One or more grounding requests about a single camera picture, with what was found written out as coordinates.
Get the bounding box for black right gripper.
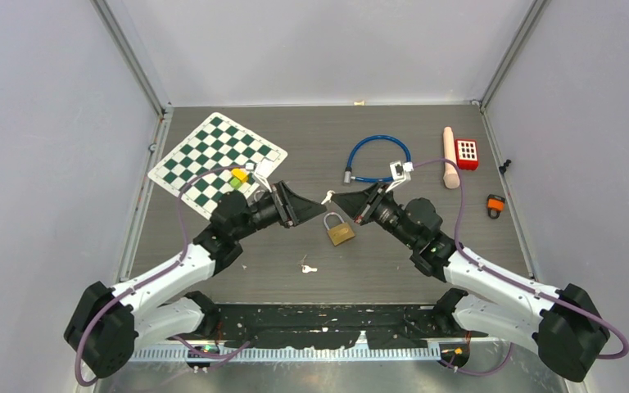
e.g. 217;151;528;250
332;181;418;249

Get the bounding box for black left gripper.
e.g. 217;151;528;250
233;181;326;242

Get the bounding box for brass padlock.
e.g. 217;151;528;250
323;211;355;246
252;189;266;201

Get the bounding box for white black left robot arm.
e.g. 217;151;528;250
63;182;326;386

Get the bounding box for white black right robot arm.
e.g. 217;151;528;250
330;183;611;382

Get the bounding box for silver keys with white tag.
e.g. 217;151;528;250
299;255;319;273

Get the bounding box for yellow block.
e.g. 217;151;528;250
231;168;249;183

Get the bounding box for green block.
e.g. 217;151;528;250
229;178;243;190

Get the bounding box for green white chessboard mat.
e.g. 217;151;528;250
147;112;287;219

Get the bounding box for beige wooden rolling pin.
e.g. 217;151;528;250
442;126;460;189

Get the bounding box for black front base panel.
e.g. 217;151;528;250
179;304;466;350

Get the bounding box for red block with holes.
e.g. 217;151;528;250
455;138;480;171

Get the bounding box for small orange padlock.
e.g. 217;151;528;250
486;194;506;219

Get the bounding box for blue cable lock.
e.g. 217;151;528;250
342;134;412;184

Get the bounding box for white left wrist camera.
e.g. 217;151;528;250
245;159;274;191

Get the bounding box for aluminium frame rail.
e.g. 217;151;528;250
81;303;579;364

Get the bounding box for black knob on rail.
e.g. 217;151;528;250
499;159;512;175

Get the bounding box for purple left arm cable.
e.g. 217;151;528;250
74;165;256;387

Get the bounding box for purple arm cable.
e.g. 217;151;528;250
74;165;256;387
412;158;629;378

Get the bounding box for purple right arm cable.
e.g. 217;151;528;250
412;158;629;378

